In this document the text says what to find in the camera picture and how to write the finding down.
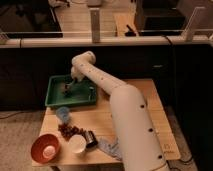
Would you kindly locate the black object on far desk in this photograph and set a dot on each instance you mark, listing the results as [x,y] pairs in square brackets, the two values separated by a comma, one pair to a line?
[130,31]

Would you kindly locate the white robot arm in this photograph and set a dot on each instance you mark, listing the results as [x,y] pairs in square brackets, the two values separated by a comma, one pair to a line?
[139,145]

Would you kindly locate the white paper cup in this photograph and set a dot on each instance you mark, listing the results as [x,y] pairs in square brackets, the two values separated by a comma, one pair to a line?
[77,144]

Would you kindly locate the white right bracket post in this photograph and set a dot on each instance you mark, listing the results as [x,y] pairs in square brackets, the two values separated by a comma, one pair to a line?
[193,22]

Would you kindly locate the blue grey cloth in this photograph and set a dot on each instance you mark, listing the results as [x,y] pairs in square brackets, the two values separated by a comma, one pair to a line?
[111,149]

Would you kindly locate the blue plastic cup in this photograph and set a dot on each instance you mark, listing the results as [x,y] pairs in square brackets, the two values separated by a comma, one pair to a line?
[63,114]

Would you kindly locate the dark cleaning brush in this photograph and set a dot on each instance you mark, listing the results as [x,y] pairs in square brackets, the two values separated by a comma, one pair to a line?
[67,87]

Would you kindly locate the white partition rail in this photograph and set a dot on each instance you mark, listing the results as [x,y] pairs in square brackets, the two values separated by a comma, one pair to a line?
[104,41]

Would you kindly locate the white centre bracket post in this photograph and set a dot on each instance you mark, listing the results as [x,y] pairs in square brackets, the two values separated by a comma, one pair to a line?
[95,24]

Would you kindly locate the dark metal can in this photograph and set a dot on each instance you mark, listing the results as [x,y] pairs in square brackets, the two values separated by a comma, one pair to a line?
[91,140]

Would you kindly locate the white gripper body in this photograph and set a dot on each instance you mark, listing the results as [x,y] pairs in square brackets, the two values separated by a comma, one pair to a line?
[76,74]

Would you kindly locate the white bracket post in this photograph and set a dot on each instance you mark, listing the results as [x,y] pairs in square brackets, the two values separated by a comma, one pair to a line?
[193,22]
[95,24]

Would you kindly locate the green plastic tray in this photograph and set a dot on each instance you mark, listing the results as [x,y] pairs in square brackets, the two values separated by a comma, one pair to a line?
[81,93]

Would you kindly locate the white egg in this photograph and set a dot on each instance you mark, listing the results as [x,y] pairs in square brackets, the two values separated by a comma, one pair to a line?
[49,152]

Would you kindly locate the red bowl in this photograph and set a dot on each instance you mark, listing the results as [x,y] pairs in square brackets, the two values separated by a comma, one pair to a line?
[40,144]

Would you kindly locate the pile of brown beans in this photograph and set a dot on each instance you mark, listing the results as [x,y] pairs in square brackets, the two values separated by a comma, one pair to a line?
[68,131]

